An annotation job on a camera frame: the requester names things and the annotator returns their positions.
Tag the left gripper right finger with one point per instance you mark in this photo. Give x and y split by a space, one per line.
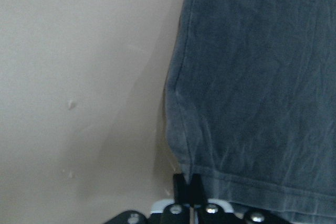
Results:
196 191

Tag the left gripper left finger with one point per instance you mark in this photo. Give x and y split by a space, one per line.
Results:
180 189

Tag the black graphic t-shirt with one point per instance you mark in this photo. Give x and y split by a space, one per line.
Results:
250 103

